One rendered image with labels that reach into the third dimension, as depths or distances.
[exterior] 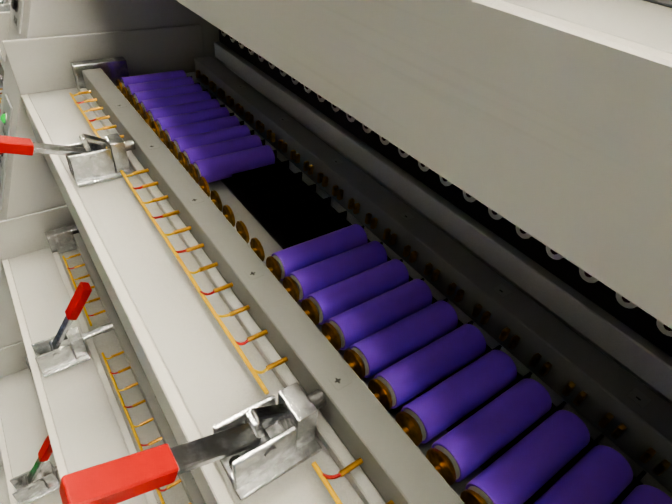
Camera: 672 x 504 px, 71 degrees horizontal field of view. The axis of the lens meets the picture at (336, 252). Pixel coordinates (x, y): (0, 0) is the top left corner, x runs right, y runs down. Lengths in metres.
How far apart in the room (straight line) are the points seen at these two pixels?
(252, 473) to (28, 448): 0.52
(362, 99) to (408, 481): 0.14
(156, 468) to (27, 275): 0.46
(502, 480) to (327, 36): 0.18
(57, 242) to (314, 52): 0.50
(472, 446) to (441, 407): 0.02
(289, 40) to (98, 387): 0.38
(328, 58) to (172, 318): 0.17
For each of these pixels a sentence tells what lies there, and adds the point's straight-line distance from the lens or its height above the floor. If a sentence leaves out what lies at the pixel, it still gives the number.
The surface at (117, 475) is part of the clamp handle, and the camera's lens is 0.19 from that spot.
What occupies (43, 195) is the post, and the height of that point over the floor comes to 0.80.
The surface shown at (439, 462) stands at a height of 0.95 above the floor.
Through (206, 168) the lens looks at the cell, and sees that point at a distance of 0.37.
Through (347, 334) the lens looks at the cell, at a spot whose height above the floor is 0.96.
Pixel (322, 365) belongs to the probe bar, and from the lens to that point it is 0.23.
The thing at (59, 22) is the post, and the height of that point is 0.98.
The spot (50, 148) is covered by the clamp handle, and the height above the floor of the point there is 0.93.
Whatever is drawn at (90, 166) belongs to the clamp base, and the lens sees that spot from 0.40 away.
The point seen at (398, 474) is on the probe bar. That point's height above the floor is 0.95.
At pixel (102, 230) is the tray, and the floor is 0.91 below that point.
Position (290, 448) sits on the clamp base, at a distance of 0.22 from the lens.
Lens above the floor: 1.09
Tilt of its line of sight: 24 degrees down
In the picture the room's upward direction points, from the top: 25 degrees clockwise
